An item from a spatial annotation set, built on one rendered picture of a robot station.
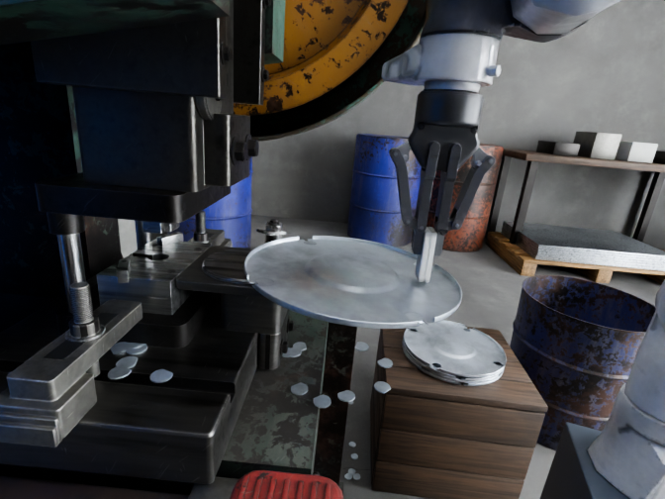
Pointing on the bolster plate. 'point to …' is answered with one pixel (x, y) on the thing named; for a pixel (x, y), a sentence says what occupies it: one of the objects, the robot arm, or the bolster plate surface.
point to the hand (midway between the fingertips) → (426, 253)
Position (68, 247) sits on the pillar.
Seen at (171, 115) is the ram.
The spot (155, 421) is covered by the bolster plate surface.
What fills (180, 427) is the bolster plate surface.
